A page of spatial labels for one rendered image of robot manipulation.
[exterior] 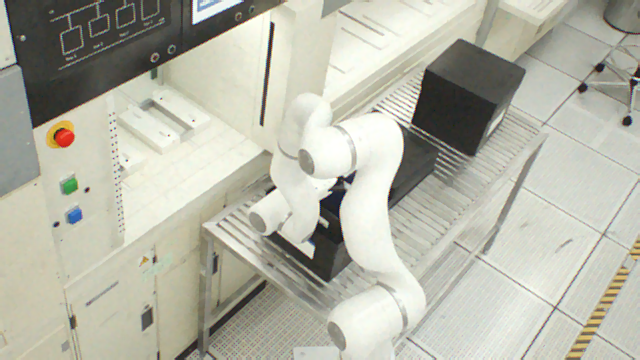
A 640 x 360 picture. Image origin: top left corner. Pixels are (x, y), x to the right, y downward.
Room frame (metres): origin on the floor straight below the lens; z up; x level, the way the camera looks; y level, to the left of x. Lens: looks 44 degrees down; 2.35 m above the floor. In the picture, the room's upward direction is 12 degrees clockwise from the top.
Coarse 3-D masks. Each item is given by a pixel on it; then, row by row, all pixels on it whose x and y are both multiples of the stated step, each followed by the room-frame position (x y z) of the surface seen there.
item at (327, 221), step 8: (344, 176) 1.33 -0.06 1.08; (320, 208) 1.29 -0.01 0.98; (320, 216) 1.29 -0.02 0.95; (328, 216) 1.27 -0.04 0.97; (320, 224) 1.29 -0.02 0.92; (328, 224) 1.27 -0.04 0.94; (336, 224) 1.26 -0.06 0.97; (320, 232) 1.28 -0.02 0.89; (328, 232) 1.27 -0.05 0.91; (336, 232) 1.26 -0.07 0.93; (336, 240) 1.27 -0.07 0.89
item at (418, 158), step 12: (408, 132) 1.85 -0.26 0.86; (408, 144) 1.78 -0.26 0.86; (420, 144) 1.80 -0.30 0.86; (408, 156) 1.72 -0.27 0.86; (420, 156) 1.73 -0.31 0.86; (432, 156) 1.75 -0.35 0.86; (408, 168) 1.66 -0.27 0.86; (420, 168) 1.69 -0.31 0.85; (432, 168) 1.78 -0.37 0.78; (396, 180) 1.59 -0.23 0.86; (408, 180) 1.63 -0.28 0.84; (420, 180) 1.72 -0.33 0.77; (396, 192) 1.57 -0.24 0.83; (408, 192) 1.65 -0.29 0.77
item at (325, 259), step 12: (276, 240) 1.32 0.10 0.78; (288, 240) 1.29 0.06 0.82; (312, 240) 1.25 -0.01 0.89; (324, 240) 1.23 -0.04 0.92; (288, 252) 1.29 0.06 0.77; (300, 252) 1.27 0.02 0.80; (312, 252) 1.25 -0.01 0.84; (324, 252) 1.23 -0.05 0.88; (336, 252) 1.21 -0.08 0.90; (312, 264) 1.24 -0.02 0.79; (324, 264) 1.22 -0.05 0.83; (336, 264) 1.23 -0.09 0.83; (348, 264) 1.29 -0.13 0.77; (324, 276) 1.22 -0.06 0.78
